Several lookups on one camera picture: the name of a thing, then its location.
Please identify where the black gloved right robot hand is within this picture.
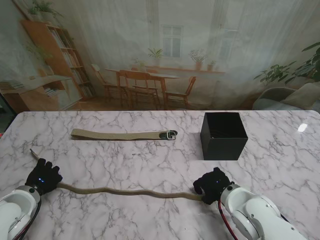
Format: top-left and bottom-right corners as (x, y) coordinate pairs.
(192, 167), (235, 206)

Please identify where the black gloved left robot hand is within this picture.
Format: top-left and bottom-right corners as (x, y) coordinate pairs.
(24, 158), (63, 196)

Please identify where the beige woven belt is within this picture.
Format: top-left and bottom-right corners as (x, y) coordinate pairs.
(29, 148), (207, 202)
(70, 128), (179, 141)

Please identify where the black square storage box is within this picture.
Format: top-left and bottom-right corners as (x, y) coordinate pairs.
(199, 112), (248, 161)

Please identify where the printed room scene backdrop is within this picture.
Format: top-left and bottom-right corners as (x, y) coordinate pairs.
(0, 0), (320, 111)

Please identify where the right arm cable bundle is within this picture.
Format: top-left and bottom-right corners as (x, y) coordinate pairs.
(218, 199), (240, 240)

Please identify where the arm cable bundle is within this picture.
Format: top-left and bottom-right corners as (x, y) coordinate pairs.
(12, 197), (43, 240)
(218, 199), (240, 240)

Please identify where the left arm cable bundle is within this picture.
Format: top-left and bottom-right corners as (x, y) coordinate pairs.
(12, 197), (43, 240)

